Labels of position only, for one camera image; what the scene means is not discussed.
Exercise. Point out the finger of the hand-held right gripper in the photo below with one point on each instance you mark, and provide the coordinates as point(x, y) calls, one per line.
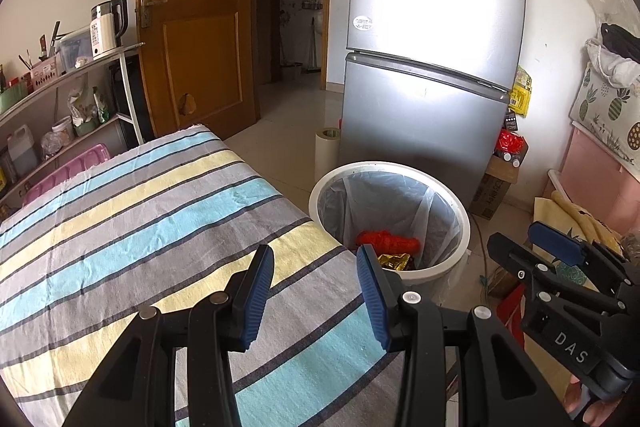
point(510, 257)
point(555, 242)

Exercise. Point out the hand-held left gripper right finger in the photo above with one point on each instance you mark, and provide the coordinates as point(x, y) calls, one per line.
point(372, 302)

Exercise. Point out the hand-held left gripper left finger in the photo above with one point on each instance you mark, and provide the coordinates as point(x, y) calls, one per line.
point(255, 302)

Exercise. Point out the snack packet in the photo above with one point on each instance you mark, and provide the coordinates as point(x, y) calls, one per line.
point(395, 261)

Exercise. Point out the red plastic bag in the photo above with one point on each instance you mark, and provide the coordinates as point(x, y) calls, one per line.
point(385, 239)

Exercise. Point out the clear plastic bin liner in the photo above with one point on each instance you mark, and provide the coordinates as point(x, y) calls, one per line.
point(385, 202)

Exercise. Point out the white round trash bin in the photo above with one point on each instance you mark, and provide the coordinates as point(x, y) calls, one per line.
point(320, 192)

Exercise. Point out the person's right hand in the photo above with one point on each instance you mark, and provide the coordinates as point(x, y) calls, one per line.
point(595, 412)

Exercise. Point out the yellow towel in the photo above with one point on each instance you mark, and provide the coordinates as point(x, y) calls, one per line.
point(555, 219)

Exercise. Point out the red box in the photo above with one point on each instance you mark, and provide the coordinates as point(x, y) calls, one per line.
point(510, 314)

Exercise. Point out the brown cardboard box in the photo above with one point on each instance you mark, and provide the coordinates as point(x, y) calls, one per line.
point(492, 192)

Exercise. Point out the pink board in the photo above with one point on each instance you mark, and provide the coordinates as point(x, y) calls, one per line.
point(595, 177)

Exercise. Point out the red gift bag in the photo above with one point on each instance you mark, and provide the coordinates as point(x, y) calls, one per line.
point(510, 142)

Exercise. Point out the striped cloth cover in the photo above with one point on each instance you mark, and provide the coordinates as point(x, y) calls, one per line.
point(150, 217)

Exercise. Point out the pineapple print pillow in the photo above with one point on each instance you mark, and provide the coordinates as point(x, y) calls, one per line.
point(607, 112)

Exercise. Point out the yellow packet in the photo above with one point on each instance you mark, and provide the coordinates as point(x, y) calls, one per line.
point(521, 92)

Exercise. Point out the cream paper roll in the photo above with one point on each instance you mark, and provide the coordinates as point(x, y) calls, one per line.
point(326, 152)

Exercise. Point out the silver two-door refrigerator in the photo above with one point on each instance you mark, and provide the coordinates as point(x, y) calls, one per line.
point(415, 107)

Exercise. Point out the white cloth bag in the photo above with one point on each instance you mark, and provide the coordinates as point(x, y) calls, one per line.
point(607, 67)

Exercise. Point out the black cloth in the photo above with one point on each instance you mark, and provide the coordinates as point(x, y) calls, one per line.
point(620, 39)

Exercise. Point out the pink plastic basin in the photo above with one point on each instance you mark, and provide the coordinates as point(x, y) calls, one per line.
point(65, 169)

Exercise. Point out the black appliance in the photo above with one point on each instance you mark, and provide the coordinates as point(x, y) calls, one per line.
point(135, 102)

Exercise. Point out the wooden door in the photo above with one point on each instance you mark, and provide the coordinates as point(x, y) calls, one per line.
point(200, 57)

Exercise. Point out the white metal shelf rack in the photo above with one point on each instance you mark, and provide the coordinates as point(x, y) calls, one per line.
point(125, 82)

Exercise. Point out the broom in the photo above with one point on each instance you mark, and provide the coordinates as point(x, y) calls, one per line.
point(312, 49)

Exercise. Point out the plastic jug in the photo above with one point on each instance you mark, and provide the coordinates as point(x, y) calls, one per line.
point(21, 154)

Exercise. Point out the white electric kettle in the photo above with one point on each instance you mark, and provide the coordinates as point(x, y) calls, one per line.
point(105, 34)

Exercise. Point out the clear storage box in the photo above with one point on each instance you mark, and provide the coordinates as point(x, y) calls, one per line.
point(75, 49)

